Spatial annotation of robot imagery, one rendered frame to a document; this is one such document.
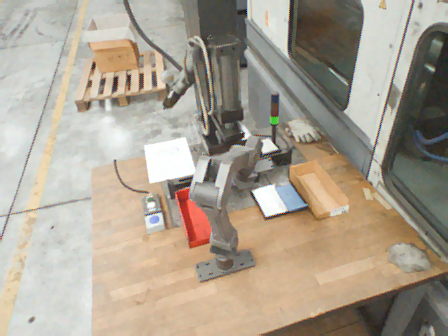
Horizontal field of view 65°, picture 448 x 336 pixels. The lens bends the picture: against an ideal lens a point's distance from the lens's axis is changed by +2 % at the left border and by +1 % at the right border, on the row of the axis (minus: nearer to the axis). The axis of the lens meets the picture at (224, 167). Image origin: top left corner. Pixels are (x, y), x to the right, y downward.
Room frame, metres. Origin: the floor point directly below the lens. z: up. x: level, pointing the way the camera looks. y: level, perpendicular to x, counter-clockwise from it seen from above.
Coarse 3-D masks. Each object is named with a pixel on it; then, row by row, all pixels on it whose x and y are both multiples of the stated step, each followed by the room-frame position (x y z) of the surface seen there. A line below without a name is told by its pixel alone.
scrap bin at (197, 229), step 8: (176, 192) 1.03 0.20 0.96; (184, 192) 1.03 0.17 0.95; (176, 200) 0.99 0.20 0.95; (184, 200) 1.03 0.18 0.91; (184, 208) 0.98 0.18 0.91; (192, 208) 0.98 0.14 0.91; (200, 208) 0.98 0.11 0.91; (184, 216) 0.94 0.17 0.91; (192, 216) 0.94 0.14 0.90; (200, 216) 0.93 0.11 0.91; (184, 224) 0.85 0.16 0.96; (192, 224) 0.90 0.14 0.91; (200, 224) 0.89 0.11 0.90; (208, 224) 0.89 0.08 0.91; (192, 232) 0.86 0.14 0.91; (200, 232) 0.85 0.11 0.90; (208, 232) 0.85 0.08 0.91; (192, 240) 0.82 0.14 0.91; (200, 240) 0.80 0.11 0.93; (208, 240) 0.80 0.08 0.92
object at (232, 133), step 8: (216, 120) 1.18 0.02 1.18; (224, 128) 1.12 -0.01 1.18; (232, 128) 1.11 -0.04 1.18; (240, 128) 1.11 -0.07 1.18; (208, 136) 1.13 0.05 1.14; (216, 136) 1.13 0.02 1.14; (224, 136) 1.06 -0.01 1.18; (232, 136) 1.07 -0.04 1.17; (240, 136) 1.08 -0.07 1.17; (248, 136) 1.11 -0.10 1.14; (208, 144) 1.08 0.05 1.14; (216, 144) 1.07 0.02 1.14; (224, 144) 1.07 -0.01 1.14; (232, 144) 1.08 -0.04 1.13; (240, 144) 1.09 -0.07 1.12; (208, 152) 1.06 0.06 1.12; (216, 152) 1.06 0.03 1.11
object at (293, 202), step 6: (282, 186) 1.04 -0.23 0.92; (288, 186) 1.04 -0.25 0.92; (282, 192) 1.01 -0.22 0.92; (294, 192) 1.00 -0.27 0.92; (282, 198) 0.97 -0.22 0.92; (288, 198) 0.97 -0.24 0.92; (294, 198) 0.97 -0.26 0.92; (300, 198) 0.96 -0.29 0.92; (288, 204) 0.94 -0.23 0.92; (294, 204) 0.93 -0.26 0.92; (300, 204) 0.93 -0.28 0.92; (306, 204) 0.90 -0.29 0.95; (294, 210) 0.90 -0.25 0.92
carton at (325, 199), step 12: (300, 168) 1.12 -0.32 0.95; (312, 168) 1.13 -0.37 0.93; (300, 180) 1.02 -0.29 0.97; (312, 180) 1.08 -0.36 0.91; (324, 180) 1.05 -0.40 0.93; (300, 192) 1.00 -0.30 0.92; (312, 192) 1.01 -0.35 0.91; (324, 192) 1.00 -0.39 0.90; (336, 192) 0.96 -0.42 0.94; (312, 204) 0.91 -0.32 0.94; (324, 204) 0.94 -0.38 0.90; (336, 204) 0.93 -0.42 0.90; (324, 216) 0.87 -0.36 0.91
